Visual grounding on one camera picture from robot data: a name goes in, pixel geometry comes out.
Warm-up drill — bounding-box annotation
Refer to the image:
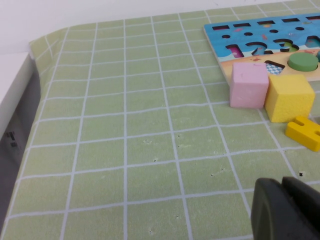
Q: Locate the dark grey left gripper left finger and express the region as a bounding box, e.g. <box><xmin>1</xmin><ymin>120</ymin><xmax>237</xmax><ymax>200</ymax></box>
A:
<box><xmin>250</xmin><ymin>177</ymin><xmax>320</xmax><ymax>240</ymax></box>

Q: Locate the white grey side cabinet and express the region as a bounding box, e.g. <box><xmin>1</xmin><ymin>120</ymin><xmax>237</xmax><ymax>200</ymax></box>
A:
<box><xmin>0</xmin><ymin>52</ymin><xmax>42</xmax><ymax>221</ymax></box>

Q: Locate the green checked tablecloth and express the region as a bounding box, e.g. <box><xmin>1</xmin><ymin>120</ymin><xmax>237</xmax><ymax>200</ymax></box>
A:
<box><xmin>0</xmin><ymin>0</ymin><xmax>320</xmax><ymax>240</ymax></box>

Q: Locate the wooden number shape puzzle board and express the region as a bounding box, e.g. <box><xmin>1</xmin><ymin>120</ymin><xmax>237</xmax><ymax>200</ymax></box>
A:
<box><xmin>203</xmin><ymin>13</ymin><xmax>320</xmax><ymax>87</ymax></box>

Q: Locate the yellow foam cube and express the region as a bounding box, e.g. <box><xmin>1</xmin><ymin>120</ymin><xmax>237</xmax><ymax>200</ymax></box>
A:
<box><xmin>264</xmin><ymin>74</ymin><xmax>316</xmax><ymax>123</ymax></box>

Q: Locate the yellow H-shaped piece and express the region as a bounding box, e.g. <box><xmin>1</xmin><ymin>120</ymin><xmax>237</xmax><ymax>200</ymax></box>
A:
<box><xmin>284</xmin><ymin>115</ymin><xmax>320</xmax><ymax>153</ymax></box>

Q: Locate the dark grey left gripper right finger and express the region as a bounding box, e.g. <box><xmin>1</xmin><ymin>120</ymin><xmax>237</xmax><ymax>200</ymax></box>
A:
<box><xmin>281</xmin><ymin>176</ymin><xmax>320</xmax><ymax>236</ymax></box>

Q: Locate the pink foam cube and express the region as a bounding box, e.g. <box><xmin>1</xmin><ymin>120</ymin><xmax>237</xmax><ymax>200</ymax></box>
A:
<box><xmin>229</xmin><ymin>61</ymin><xmax>270</xmax><ymax>109</ymax></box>

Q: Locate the green circle piece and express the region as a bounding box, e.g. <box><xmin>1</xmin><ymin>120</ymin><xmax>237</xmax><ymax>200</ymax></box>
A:
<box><xmin>287</xmin><ymin>52</ymin><xmax>320</xmax><ymax>72</ymax></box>

